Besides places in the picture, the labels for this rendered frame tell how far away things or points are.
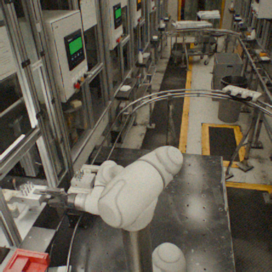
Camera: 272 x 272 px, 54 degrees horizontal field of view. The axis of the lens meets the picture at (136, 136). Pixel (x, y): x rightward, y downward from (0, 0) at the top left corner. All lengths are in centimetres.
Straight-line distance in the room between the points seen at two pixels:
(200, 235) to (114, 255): 51
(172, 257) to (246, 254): 133
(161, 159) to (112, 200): 21
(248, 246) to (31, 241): 178
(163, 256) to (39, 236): 63
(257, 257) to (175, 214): 98
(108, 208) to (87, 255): 91
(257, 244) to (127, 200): 199
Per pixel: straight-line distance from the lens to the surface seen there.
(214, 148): 360
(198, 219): 180
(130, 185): 77
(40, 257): 137
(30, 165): 180
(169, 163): 85
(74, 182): 172
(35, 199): 149
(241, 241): 262
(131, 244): 95
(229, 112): 414
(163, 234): 171
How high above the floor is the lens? 204
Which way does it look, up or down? 33 degrees down
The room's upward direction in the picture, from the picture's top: 2 degrees counter-clockwise
